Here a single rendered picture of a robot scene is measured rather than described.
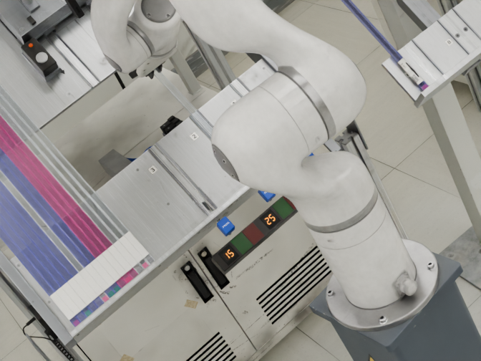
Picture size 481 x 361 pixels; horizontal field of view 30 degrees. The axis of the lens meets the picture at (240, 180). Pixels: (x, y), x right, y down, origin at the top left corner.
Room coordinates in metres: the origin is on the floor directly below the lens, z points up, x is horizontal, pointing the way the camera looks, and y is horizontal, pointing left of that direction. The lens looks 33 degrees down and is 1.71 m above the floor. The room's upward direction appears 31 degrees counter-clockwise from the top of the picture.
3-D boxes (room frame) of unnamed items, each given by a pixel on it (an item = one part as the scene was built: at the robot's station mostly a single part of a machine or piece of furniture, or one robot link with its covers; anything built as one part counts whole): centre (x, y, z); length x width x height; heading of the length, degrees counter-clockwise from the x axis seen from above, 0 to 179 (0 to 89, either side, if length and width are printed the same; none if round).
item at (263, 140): (1.07, -0.08, 1.00); 0.19 x 0.12 x 0.24; 101
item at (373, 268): (1.08, -0.11, 0.79); 0.19 x 0.19 x 0.18
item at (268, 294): (2.07, 0.28, 0.31); 0.70 x 0.65 x 0.62; 106
